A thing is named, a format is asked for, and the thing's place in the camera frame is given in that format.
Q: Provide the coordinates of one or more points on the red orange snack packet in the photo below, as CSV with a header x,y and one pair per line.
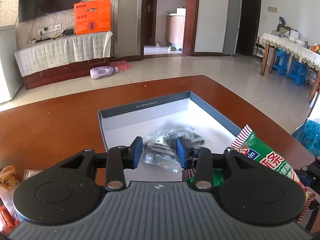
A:
x,y
7,223

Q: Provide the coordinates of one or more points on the white chest freezer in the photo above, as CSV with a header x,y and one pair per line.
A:
x,y
11,80

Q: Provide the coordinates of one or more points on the white labelled brown snack packet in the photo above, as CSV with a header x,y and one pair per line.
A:
x,y
8,180

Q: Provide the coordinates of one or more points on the silver printed snack packet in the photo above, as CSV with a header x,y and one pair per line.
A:
x,y
159,147

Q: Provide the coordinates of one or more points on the black set-top box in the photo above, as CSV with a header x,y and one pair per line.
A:
x,y
69,32

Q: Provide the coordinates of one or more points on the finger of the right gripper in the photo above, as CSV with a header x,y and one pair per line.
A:
x,y
309,175

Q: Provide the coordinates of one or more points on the grey shallow cardboard box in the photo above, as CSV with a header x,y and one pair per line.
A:
x,y
159,122

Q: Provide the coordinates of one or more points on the dining table with lace cloth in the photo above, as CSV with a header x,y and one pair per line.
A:
x,y
298,52

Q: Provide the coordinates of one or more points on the clear peanut snack packet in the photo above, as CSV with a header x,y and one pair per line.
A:
x,y
30,173

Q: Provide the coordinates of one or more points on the blue plastic stool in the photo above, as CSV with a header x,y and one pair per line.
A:
x,y
298,73
281,61

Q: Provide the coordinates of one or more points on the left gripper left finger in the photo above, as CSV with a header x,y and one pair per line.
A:
x,y
114,161

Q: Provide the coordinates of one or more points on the orange gift box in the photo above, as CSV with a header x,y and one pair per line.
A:
x,y
92,16

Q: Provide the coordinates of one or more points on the pink floor mat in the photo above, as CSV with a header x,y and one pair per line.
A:
x,y
119,63

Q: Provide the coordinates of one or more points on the tv cabinet with lace cloth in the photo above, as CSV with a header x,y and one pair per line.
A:
x,y
63,59

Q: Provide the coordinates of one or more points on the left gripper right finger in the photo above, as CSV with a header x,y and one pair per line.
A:
x,y
210,168

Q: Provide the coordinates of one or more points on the purple lotion bottle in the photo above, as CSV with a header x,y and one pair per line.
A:
x,y
104,71

